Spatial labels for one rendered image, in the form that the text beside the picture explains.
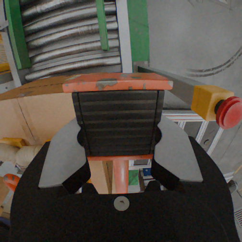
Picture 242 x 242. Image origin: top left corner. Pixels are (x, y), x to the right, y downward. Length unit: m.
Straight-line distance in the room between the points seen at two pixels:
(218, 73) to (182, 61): 0.54
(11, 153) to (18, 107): 0.12
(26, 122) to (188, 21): 1.46
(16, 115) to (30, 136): 0.07
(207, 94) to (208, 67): 1.29
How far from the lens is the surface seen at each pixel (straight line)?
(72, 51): 0.69
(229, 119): 0.27
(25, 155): 0.31
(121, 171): 0.17
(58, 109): 0.30
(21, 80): 0.84
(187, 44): 1.40
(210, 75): 1.60
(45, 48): 0.83
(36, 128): 0.37
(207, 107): 0.28
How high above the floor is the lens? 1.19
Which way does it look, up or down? 61 degrees down
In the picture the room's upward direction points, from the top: 177 degrees clockwise
